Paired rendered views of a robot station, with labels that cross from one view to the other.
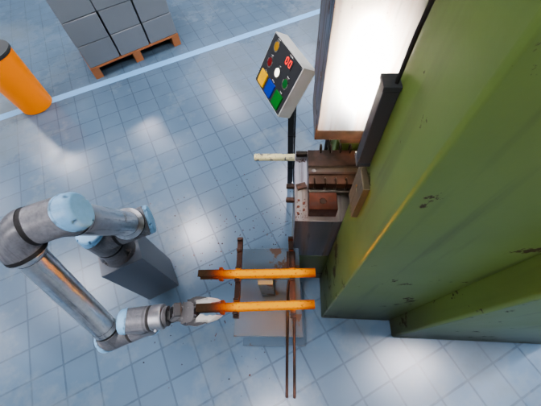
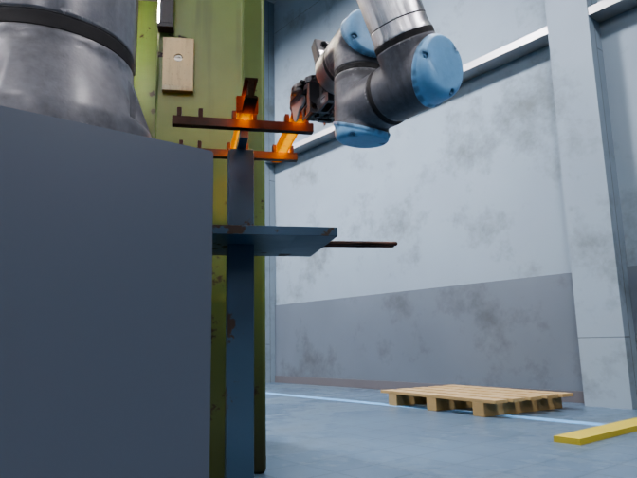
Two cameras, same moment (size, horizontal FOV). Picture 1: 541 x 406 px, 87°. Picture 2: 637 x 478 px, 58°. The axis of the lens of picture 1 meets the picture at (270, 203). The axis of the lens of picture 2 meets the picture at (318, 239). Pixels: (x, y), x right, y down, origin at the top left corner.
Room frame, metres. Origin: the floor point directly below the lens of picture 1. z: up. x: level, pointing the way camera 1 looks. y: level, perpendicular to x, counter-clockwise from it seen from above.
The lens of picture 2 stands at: (0.54, 1.38, 0.44)
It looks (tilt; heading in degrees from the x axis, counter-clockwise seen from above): 10 degrees up; 253
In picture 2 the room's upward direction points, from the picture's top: 1 degrees counter-clockwise
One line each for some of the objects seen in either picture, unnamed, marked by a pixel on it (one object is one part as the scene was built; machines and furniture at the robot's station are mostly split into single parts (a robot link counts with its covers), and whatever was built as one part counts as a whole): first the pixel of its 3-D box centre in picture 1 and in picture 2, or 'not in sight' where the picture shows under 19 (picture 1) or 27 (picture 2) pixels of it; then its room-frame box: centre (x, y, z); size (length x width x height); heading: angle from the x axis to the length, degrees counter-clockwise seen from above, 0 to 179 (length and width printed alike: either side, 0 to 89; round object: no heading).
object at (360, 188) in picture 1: (358, 192); (178, 64); (0.45, -0.28, 1.27); 0.09 x 0.02 x 0.17; 172
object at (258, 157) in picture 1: (288, 157); not in sight; (1.13, -0.14, 0.62); 0.44 x 0.05 x 0.05; 82
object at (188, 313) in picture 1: (182, 314); (326, 92); (0.20, 0.37, 0.93); 0.12 x 0.08 x 0.09; 91
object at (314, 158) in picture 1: (353, 170); not in sight; (0.75, -0.40, 0.96); 0.42 x 0.20 x 0.09; 82
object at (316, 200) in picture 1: (322, 204); not in sight; (0.59, -0.22, 0.95); 0.12 x 0.09 x 0.07; 82
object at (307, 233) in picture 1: (346, 208); not in sight; (0.69, -0.40, 0.69); 0.56 x 0.38 x 0.45; 82
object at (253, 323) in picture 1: (268, 289); (240, 242); (0.31, 0.05, 0.68); 0.40 x 0.30 x 0.02; 175
